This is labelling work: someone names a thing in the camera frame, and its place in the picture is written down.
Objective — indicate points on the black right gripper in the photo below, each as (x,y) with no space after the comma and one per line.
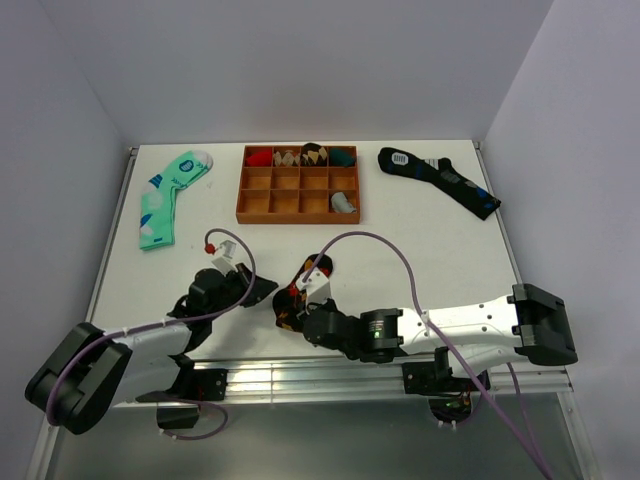
(330,304)

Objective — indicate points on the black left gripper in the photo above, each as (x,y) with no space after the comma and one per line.
(261,289)

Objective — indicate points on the red yellow argyle sock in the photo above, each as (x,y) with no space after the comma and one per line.
(288,303)

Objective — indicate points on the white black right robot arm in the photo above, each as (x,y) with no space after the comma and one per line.
(529,323)

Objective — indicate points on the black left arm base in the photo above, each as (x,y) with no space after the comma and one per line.
(199,394)

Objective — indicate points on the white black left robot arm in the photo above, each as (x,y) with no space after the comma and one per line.
(92,370)

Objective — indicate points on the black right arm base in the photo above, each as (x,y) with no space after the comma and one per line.
(450,398)

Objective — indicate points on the brown wooden compartment tray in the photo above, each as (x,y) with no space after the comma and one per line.
(296,195)

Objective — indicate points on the rolled grey sock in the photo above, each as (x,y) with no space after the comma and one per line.
(341,204)

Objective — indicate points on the rolled red sock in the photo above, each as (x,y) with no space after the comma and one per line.
(261,158)

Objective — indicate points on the rolled beige argyle sock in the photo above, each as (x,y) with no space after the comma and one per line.
(286,157)

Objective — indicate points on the mint green sock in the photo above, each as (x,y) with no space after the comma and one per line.
(158,199)

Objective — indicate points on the rolled black argyle sock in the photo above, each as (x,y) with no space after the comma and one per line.
(313,155)

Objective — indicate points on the rolled dark teal sock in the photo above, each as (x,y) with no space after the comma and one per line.
(339,157)

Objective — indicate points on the black blue sock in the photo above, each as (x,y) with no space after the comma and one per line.
(441,174)

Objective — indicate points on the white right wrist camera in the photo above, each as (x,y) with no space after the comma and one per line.
(316,288)

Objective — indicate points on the aluminium front rail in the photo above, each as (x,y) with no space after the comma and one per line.
(297,380)

